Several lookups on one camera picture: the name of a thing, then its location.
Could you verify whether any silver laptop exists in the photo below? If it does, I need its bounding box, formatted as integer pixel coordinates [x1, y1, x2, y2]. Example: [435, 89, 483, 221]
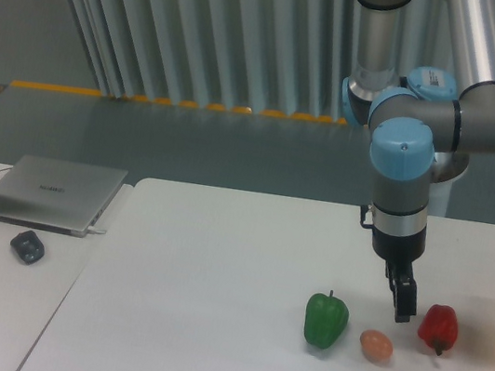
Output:
[0, 155, 127, 237]

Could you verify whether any green bell pepper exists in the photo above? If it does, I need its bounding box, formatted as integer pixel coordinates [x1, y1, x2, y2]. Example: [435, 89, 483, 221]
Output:
[303, 291, 350, 350]

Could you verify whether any brown egg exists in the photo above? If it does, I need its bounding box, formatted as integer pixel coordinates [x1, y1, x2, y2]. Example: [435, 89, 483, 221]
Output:
[359, 329, 394, 362]

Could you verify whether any red bell pepper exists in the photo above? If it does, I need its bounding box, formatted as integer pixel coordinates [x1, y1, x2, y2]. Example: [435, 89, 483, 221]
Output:
[417, 304, 459, 356]

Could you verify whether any white usb plug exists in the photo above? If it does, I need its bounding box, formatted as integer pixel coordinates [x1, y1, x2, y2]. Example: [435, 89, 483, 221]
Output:
[87, 227, 106, 235]

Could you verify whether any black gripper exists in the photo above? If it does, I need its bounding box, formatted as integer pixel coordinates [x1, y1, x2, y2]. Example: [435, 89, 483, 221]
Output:
[359, 205, 427, 324]

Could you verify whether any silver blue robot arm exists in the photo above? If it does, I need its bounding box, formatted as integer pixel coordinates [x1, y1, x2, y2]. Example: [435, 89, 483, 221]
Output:
[341, 0, 495, 323]

